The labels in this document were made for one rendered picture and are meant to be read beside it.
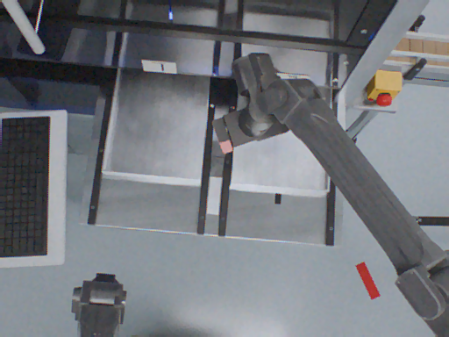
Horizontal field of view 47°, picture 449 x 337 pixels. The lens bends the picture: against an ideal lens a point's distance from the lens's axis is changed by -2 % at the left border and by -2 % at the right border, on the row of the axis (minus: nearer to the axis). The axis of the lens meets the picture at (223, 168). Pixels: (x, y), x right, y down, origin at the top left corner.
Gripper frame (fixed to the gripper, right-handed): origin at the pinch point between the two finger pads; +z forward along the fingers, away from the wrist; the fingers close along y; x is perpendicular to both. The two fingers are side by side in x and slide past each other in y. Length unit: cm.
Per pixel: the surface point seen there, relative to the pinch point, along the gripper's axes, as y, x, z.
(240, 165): -3.7, 2.5, 32.4
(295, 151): -19.4, 3.8, 31.5
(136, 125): 19.1, -17.7, 35.9
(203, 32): 0.3, -24.8, 2.9
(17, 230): 59, -2, 42
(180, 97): 5.2, -21.3, 35.6
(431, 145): -110, 14, 115
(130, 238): 33, 7, 123
